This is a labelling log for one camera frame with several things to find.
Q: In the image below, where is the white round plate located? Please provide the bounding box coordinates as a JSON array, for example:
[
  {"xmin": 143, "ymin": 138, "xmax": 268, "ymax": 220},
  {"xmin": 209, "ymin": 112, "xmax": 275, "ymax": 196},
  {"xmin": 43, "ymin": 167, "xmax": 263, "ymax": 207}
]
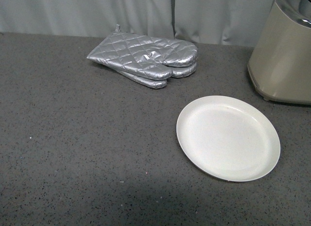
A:
[{"xmin": 176, "ymin": 96, "xmax": 281, "ymax": 182}]

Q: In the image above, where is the beige toaster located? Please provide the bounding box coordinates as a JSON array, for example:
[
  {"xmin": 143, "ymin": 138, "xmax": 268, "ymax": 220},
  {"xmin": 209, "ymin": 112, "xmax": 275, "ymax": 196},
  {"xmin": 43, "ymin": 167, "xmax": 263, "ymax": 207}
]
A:
[{"xmin": 247, "ymin": 0, "xmax": 311, "ymax": 104}]

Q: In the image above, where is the lower silver oven mitt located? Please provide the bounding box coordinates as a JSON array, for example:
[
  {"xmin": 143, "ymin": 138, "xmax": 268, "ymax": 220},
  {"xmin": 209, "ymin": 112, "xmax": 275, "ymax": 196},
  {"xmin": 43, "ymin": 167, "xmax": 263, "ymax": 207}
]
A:
[{"xmin": 114, "ymin": 63, "xmax": 197, "ymax": 89}]

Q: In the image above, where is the silver oven mitt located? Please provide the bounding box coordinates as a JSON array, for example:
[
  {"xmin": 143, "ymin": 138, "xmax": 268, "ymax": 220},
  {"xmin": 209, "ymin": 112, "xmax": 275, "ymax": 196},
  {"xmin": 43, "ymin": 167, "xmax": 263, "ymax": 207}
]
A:
[
  {"xmin": 87, "ymin": 26, "xmax": 198, "ymax": 80},
  {"xmin": 114, "ymin": 63, "xmax": 197, "ymax": 89}
]

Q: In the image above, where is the upper silver oven mitt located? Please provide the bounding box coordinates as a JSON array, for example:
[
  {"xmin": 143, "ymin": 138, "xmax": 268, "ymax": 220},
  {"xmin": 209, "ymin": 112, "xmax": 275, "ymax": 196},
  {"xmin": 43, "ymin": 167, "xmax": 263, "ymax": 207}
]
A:
[{"xmin": 87, "ymin": 26, "xmax": 198, "ymax": 80}]

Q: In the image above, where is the grey curtain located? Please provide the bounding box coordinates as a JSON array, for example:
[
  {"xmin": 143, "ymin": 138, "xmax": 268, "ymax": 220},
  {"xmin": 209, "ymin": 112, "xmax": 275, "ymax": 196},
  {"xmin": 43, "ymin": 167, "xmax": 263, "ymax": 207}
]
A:
[{"xmin": 0, "ymin": 0, "xmax": 274, "ymax": 46}]

